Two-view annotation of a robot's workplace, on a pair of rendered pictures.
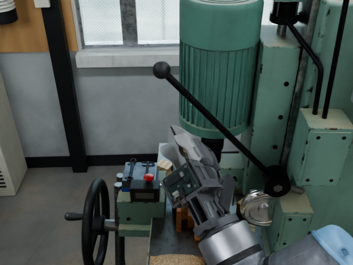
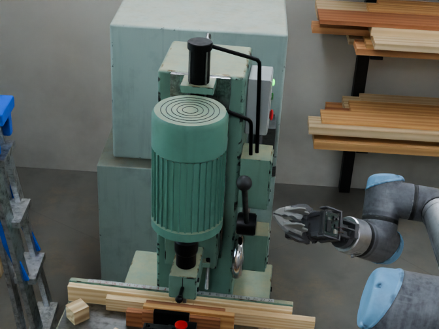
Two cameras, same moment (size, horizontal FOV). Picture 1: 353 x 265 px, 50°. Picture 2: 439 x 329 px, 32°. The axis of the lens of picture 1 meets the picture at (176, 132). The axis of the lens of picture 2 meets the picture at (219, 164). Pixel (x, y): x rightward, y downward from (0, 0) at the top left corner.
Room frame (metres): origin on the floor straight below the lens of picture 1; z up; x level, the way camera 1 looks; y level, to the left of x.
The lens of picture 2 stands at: (0.63, 1.47, 2.25)
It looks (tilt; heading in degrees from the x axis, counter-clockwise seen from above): 29 degrees down; 274
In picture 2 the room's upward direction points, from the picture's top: 3 degrees clockwise
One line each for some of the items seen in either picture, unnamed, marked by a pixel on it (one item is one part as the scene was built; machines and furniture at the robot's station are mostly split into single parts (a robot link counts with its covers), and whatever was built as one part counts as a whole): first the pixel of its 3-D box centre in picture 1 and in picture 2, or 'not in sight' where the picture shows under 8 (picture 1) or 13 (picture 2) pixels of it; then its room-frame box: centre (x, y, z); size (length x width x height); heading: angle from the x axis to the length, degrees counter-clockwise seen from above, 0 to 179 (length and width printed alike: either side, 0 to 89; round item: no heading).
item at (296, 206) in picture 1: (289, 217); (251, 245); (0.65, -0.28, 1.02); 0.09 x 0.07 x 0.12; 179
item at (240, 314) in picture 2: not in sight; (209, 313); (0.75, -0.09, 0.92); 0.55 x 0.02 x 0.04; 179
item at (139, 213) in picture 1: (143, 196); not in sight; (0.84, 0.10, 0.91); 0.15 x 0.14 x 0.09; 179
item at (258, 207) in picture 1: (265, 207); (238, 256); (0.69, -0.22, 1.02); 0.12 x 0.03 x 0.12; 89
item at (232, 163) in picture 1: (217, 172); (187, 273); (0.81, -0.11, 1.03); 0.14 x 0.07 x 0.09; 89
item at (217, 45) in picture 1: (217, 63); (188, 169); (0.82, -0.09, 1.35); 0.18 x 0.18 x 0.31
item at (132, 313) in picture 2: (190, 193); (170, 321); (0.84, -0.04, 0.92); 0.23 x 0.02 x 0.05; 179
